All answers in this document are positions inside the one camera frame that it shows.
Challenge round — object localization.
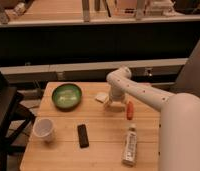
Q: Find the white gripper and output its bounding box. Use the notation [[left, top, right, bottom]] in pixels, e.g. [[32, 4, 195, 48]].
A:
[[104, 87, 126, 107]]

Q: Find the white sponge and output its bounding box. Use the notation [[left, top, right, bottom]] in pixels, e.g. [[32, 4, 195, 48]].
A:
[[95, 93, 108, 103]]

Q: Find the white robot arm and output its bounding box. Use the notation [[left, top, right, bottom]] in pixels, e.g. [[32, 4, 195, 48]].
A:
[[106, 67, 200, 171]]

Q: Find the green ceramic bowl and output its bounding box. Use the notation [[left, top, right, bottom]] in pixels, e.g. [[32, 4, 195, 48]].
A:
[[52, 83, 82, 110]]

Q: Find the orange carrot toy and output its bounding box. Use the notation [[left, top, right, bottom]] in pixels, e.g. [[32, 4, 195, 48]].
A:
[[126, 101, 134, 120]]

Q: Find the black rectangular bar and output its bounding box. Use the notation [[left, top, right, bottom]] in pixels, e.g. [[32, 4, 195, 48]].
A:
[[77, 124, 89, 148]]

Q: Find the white squeeze bottle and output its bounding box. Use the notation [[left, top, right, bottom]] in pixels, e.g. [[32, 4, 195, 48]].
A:
[[122, 124, 137, 167]]

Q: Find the dark side stand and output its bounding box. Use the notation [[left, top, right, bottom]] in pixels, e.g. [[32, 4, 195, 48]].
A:
[[0, 71, 35, 171]]

